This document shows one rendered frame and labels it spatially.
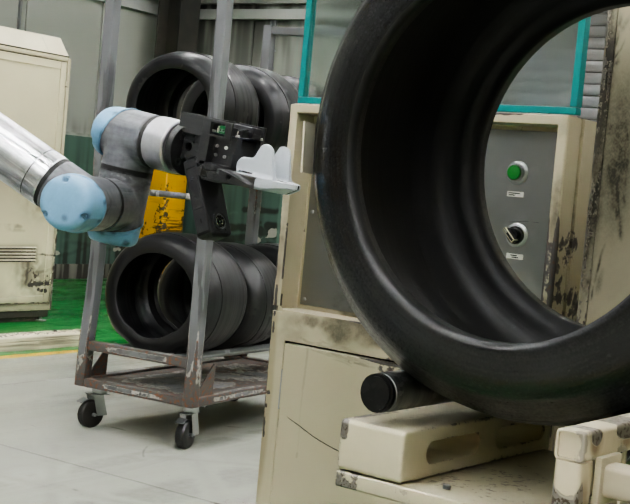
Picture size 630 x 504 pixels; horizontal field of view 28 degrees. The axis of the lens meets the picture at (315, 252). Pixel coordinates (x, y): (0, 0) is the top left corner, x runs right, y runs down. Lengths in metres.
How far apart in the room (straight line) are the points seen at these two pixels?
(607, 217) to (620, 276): 0.08
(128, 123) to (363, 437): 0.61
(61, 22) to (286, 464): 10.35
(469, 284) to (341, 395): 0.60
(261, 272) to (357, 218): 4.18
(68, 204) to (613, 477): 1.04
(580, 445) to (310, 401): 1.51
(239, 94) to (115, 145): 3.47
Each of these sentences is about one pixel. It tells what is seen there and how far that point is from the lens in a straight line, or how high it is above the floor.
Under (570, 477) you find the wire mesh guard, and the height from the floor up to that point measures 0.97.
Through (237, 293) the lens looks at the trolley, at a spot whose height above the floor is 0.65.
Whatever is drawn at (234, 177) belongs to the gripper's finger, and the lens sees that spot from 1.63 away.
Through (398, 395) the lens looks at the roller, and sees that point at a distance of 1.41.
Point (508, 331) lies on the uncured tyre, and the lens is 1.61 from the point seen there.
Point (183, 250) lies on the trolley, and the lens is 5.24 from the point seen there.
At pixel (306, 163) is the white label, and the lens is 1.47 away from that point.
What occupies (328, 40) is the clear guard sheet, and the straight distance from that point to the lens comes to 2.27.
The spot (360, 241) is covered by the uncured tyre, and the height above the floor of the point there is 1.07.
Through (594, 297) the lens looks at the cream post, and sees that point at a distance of 1.68.
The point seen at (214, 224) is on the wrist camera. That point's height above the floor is 1.06.
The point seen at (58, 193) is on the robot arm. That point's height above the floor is 1.08.
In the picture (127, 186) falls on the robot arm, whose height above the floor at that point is 1.10.
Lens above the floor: 1.12
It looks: 3 degrees down
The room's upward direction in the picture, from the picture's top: 5 degrees clockwise
